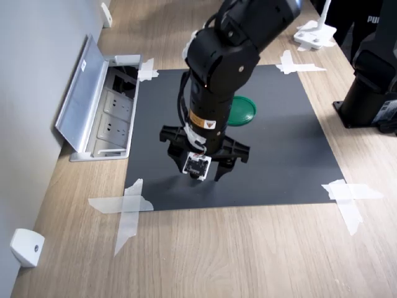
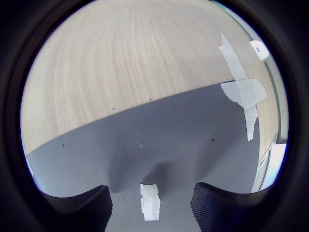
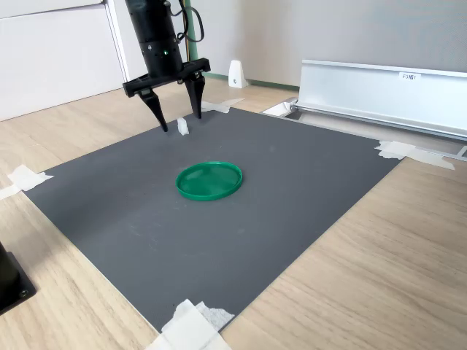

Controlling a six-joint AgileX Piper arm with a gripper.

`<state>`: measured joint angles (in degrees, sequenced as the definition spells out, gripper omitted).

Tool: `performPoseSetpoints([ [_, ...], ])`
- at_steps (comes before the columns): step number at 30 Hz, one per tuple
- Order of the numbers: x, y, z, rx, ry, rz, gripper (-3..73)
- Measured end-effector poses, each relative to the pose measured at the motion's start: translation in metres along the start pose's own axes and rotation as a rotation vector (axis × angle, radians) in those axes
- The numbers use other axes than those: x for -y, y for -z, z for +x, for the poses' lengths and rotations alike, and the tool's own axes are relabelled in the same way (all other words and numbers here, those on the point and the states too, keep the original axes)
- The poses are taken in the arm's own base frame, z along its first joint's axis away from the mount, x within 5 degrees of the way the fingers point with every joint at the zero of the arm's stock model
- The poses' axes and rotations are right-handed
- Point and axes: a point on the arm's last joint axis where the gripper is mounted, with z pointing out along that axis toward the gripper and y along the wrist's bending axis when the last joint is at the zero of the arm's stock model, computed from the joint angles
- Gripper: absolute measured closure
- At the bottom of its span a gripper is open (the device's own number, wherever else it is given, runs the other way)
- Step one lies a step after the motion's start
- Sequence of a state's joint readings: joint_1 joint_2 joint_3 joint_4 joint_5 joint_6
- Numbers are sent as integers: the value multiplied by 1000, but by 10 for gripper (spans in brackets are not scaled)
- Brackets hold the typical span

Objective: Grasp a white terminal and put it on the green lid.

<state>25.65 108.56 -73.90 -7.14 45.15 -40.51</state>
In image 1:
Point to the white partition foot bracket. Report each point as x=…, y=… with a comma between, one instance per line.
x=106, y=15
x=26, y=248

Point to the white tape cross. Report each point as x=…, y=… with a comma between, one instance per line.
x=147, y=71
x=347, y=195
x=130, y=205
x=290, y=66

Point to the round green lid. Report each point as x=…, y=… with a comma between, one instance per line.
x=243, y=111

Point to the white stand bracket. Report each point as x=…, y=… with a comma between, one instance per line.
x=314, y=34

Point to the dark grey mat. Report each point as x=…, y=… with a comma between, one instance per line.
x=279, y=139

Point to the white camera box with board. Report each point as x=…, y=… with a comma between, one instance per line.
x=197, y=164

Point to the person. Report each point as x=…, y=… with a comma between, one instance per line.
x=344, y=18

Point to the grey partition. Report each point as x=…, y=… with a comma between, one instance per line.
x=31, y=77

